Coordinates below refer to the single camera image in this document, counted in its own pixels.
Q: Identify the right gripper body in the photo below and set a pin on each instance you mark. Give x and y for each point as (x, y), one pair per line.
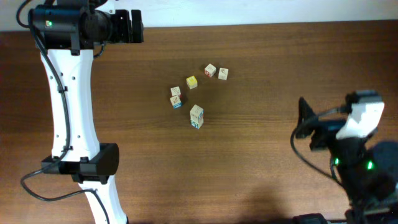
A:
(339, 149)

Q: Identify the pretzel picture wooden block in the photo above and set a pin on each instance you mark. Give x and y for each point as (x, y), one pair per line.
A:
(196, 113)

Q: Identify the green sided picture block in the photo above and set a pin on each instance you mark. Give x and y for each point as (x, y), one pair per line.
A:
(197, 124)

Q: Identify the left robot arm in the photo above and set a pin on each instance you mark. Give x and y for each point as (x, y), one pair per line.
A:
(66, 33)

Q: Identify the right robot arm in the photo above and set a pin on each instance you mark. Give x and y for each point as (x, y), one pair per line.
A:
(368, 176)

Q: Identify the carrot picture wooden block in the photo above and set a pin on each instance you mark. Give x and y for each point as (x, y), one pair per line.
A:
(223, 74)

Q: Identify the block with red side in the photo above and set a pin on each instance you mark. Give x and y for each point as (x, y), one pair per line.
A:
(210, 70)

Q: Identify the yellow framed letter block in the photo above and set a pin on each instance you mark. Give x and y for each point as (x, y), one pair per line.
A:
(192, 82)

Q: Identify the leaf picture blue block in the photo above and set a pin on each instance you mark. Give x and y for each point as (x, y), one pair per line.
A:
(176, 102)

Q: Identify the bunny picture wooden block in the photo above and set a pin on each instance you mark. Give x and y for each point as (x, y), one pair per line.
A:
(175, 91)

